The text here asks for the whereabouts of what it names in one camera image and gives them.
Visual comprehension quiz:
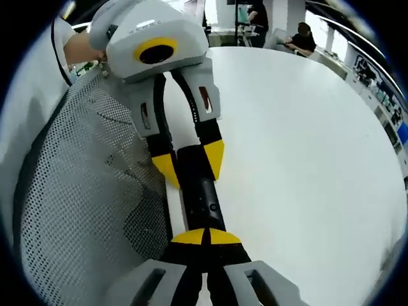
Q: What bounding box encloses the person's white shirt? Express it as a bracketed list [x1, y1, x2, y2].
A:
[50, 16, 78, 84]

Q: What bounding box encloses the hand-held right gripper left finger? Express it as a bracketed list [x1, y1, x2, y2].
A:
[108, 228, 208, 306]

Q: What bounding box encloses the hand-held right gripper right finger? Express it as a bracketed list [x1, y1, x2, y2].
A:
[203, 228, 309, 306]

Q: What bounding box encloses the black remote control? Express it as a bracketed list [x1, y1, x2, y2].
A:
[176, 145, 228, 234]

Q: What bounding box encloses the grey mesh office chair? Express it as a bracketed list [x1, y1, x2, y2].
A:
[11, 72, 170, 306]

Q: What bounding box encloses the black cable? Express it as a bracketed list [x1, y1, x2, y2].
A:
[50, 21, 73, 87]

